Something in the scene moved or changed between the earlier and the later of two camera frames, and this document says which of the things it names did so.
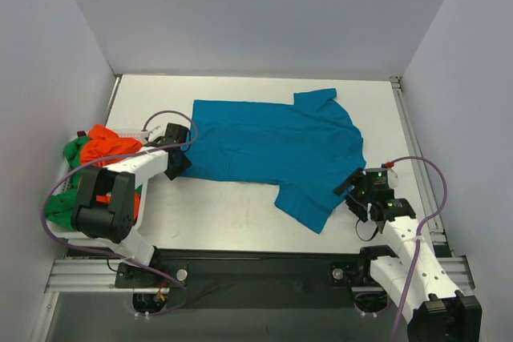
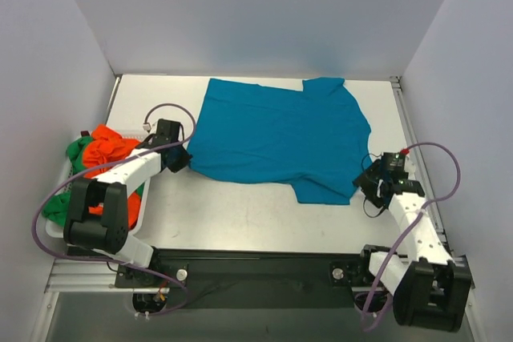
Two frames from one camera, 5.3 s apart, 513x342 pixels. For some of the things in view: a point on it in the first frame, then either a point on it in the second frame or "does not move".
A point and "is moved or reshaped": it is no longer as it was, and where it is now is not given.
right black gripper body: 353,196 → 367,180
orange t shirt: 103,142 does not move
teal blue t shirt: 307,150 is moved or reshaped
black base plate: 252,278 does not move
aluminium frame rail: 84,275 does not move
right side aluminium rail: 455,270 does not move
